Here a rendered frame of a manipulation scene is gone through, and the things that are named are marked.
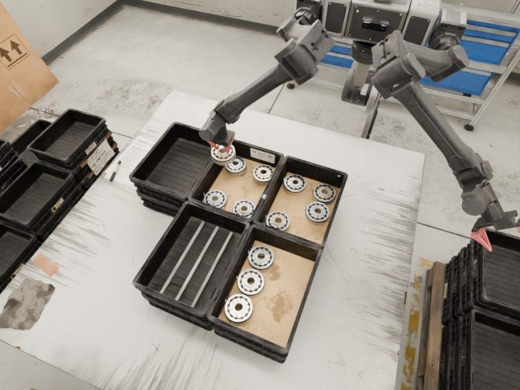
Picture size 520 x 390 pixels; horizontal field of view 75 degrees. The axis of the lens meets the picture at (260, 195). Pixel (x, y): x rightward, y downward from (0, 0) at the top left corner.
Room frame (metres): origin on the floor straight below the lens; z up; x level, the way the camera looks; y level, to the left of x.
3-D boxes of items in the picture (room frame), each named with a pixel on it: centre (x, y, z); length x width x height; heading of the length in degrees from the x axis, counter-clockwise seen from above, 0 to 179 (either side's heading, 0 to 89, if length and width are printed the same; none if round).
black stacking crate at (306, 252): (0.45, -0.03, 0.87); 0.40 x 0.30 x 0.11; 157
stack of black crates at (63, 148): (1.56, 1.22, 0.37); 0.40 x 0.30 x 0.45; 159
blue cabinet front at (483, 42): (2.37, -1.46, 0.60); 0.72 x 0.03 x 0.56; 69
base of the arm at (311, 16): (1.26, -0.17, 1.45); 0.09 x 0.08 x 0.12; 69
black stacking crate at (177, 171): (1.05, 0.37, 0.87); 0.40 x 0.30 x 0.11; 157
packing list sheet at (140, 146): (1.23, 0.67, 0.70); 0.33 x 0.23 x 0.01; 159
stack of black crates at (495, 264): (0.63, -1.21, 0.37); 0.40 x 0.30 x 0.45; 159
